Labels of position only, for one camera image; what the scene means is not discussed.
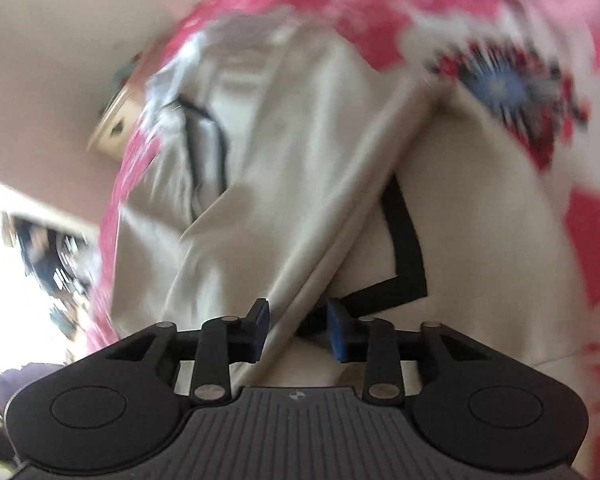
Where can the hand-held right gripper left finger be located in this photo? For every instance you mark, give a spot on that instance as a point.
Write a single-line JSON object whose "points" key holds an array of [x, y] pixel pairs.
{"points": [[257, 330]]}

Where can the wheelchair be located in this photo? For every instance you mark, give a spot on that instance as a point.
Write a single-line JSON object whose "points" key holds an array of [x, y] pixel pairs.
{"points": [[55, 270]]}

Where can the pink grey quilt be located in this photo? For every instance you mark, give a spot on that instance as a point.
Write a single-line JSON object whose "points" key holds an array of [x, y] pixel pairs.
{"points": [[570, 0]]}

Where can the beige zip jacket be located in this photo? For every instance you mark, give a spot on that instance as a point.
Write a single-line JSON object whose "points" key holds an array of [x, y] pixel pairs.
{"points": [[305, 160]]}

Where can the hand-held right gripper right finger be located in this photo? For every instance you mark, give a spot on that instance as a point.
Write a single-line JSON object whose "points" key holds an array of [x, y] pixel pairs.
{"points": [[337, 332]]}

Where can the cream nightstand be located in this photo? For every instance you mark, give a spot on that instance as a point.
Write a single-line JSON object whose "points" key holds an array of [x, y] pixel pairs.
{"points": [[115, 125]]}

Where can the red floral blanket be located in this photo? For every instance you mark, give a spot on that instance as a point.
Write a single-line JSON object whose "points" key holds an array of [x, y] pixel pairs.
{"points": [[370, 5]]}

